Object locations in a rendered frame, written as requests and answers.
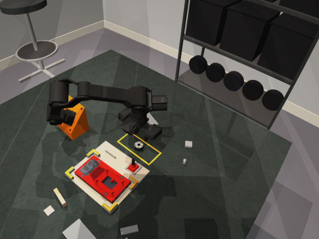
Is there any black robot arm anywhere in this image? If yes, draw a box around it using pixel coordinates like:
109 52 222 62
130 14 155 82
46 78 167 135

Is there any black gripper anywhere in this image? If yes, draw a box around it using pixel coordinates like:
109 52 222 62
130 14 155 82
118 108 162 142

